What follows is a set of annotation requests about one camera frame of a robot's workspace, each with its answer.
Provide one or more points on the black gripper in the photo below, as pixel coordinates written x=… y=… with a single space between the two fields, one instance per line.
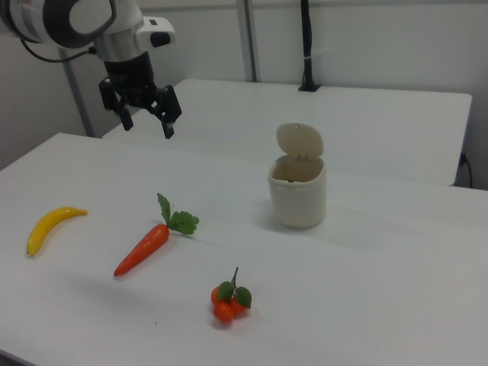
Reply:
x=129 y=76

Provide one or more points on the cream bin lid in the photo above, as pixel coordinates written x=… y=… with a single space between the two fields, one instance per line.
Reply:
x=299 y=139

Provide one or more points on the cream garbage bin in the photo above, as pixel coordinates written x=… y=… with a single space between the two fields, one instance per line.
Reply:
x=301 y=194

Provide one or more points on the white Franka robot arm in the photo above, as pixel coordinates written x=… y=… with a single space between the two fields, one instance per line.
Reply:
x=126 y=15

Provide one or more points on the orange toy carrot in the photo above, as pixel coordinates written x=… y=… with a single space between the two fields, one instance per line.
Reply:
x=145 y=244

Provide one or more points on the yellow toy banana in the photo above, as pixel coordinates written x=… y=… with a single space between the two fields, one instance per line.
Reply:
x=42 y=228

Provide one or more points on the black pole with base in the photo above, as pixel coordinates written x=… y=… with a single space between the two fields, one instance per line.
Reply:
x=307 y=38

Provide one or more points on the toy tangerine bunch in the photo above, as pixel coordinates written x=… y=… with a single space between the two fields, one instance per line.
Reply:
x=223 y=312

